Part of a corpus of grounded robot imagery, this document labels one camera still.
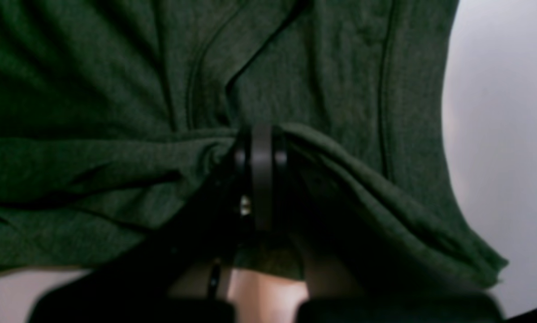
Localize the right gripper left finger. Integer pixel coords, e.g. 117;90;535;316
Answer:
30;126;264;323

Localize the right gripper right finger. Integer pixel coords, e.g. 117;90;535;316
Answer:
263;126;506;323

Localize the dark green t-shirt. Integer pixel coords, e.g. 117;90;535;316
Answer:
0;0;508;288

